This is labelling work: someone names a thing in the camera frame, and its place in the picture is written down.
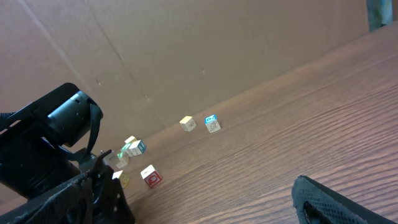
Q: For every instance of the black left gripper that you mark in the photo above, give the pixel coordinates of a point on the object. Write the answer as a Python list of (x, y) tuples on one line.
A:
[(109, 202)]

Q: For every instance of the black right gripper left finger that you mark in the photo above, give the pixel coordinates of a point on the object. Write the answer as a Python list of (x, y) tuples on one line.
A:
[(70, 202)]

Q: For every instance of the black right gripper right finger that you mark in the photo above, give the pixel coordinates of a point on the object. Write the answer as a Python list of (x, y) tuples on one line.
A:
[(317, 204)]

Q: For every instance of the red Q wooden block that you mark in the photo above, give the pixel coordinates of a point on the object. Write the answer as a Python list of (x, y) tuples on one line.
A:
[(151, 176)]

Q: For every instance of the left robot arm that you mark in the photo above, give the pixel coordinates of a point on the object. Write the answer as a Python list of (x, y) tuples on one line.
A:
[(46, 157)]

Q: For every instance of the yellow-sided wooden block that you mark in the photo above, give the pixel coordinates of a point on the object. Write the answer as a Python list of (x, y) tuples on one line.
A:
[(122, 177)]

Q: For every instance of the green R wooden block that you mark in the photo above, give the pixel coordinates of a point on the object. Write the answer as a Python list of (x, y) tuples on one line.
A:
[(123, 160)]

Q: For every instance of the green L wooden block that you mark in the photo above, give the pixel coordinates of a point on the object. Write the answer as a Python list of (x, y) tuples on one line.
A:
[(125, 149)]

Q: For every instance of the blue-sided wooden block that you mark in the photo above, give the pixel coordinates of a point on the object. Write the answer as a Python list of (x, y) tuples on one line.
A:
[(137, 148)]

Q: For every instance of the top wooden letter block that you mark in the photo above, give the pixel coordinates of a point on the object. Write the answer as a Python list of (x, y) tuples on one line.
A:
[(130, 139)]

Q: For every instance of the yellow top wooden block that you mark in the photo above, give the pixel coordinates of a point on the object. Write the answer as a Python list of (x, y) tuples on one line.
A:
[(188, 123)]

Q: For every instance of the blue P wooden block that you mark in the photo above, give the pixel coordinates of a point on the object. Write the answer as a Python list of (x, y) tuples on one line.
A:
[(212, 124)]

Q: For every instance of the brown cardboard backdrop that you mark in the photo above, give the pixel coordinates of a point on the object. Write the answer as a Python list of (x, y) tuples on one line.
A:
[(150, 63)]

